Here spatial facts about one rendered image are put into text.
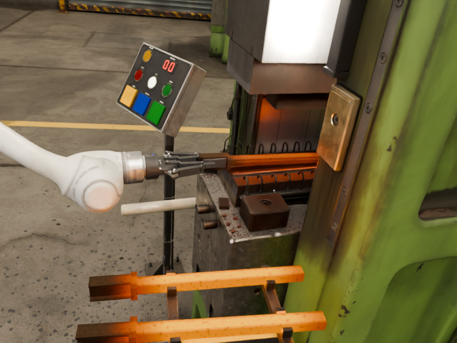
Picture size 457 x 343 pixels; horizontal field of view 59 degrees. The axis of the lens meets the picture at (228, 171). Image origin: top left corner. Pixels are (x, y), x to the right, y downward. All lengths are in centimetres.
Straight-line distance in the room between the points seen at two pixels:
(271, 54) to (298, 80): 15
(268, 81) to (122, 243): 166
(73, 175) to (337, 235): 62
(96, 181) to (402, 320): 93
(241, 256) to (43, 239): 165
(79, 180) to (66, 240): 163
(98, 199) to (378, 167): 59
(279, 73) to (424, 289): 71
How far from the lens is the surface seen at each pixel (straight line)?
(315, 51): 103
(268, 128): 143
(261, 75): 104
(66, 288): 228
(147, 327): 79
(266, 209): 111
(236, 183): 118
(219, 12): 613
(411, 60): 78
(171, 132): 155
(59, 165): 97
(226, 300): 125
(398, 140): 79
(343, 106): 89
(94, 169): 95
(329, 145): 94
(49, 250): 251
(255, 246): 113
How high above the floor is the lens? 162
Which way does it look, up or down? 30 degrees down
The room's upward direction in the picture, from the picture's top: 6 degrees clockwise
